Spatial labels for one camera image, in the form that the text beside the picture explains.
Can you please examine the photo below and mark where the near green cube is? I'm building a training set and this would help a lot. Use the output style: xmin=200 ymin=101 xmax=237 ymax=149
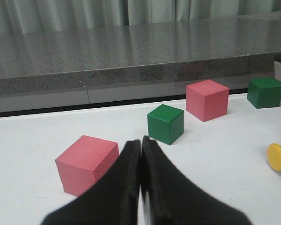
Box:
xmin=147 ymin=104 xmax=184 ymax=145

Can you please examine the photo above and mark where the grey stone counter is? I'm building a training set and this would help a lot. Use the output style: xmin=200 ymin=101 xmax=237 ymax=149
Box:
xmin=0 ymin=12 xmax=281 ymax=113

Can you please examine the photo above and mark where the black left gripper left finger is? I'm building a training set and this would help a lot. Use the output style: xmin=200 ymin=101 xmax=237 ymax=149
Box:
xmin=42 ymin=140 xmax=141 ymax=225

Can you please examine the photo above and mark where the green cube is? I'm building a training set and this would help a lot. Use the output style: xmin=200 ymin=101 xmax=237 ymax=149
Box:
xmin=147 ymin=104 xmax=184 ymax=145
xmin=247 ymin=77 xmax=281 ymax=109

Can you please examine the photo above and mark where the far pink cube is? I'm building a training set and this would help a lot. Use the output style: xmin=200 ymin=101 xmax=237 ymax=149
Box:
xmin=186 ymin=80 xmax=229 ymax=122

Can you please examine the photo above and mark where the pale green curtain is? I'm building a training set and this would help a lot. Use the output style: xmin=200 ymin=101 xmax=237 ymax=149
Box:
xmin=0 ymin=0 xmax=281 ymax=36

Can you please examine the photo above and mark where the pink cube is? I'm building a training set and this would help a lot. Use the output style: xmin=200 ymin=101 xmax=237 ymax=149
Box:
xmin=186 ymin=80 xmax=229 ymax=122
xmin=55 ymin=135 xmax=119 ymax=196

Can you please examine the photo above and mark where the near pink cube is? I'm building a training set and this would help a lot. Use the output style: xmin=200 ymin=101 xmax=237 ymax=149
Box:
xmin=55 ymin=135 xmax=119 ymax=196

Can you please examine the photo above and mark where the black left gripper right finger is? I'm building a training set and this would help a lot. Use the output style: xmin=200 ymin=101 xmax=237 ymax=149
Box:
xmin=141 ymin=136 xmax=251 ymax=225

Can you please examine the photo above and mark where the yellow push button switch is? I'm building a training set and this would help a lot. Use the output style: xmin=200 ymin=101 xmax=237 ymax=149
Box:
xmin=267 ymin=143 xmax=281 ymax=172

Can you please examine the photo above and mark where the far green cube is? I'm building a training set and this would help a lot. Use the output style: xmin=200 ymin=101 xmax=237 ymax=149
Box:
xmin=247 ymin=77 xmax=281 ymax=109

